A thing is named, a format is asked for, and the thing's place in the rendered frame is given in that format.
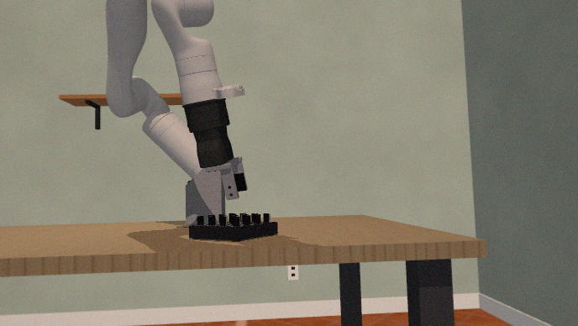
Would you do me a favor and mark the black knob box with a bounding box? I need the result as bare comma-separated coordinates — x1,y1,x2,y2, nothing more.
189,213,278,241

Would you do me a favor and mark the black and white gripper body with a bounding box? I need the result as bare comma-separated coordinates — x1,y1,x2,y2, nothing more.
179,71,245,168

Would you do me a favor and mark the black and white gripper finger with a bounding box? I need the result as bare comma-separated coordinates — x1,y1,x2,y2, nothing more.
225,156,248,192
205,163,239,200

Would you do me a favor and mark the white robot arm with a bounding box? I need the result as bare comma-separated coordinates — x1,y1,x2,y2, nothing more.
106,0,217,178

